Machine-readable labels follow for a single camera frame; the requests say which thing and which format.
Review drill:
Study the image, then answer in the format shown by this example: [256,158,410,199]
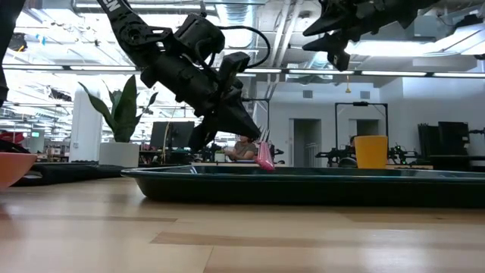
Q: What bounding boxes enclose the black frame post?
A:
[0,0,26,108]

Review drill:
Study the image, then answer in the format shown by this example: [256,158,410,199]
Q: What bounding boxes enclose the person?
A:
[223,135,259,162]

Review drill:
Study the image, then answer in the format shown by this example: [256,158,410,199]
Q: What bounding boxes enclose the black silicone oven mitt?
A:
[11,162,127,187]

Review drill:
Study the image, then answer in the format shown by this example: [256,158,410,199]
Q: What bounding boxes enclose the pink-handled metal fork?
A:
[255,127,276,172]

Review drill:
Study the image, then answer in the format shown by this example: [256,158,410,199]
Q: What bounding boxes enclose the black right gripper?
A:
[302,0,440,72]

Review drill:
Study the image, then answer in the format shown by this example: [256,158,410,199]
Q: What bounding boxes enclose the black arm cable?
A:
[217,25,272,70]

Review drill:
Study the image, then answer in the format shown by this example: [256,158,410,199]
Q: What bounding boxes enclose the white pillar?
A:
[69,85,104,163]

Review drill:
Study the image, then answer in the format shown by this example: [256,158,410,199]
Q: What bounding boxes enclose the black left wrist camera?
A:
[218,52,252,90]

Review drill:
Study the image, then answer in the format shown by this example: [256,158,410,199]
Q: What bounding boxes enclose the yellow plastic cup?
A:
[354,135,389,170]

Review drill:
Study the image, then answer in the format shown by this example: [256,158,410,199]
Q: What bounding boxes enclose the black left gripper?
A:
[139,51,262,153]

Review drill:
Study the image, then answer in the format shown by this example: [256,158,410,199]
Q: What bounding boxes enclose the white plant pot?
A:
[99,142,140,168]

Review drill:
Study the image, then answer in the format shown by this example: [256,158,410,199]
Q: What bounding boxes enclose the black frame stand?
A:
[334,101,390,151]

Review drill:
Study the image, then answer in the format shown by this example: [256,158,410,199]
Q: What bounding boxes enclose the dark green tray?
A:
[120,165,485,209]

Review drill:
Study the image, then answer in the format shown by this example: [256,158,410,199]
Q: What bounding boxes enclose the black computer monitor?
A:
[150,121,196,150]

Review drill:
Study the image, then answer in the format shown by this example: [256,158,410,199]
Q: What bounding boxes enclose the pink bowl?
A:
[0,152,38,190]

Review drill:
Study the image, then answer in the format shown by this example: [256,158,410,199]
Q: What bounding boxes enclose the green snake plant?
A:
[78,74,159,144]

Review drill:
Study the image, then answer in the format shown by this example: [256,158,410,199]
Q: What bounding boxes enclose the black equipment rack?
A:
[418,121,471,157]

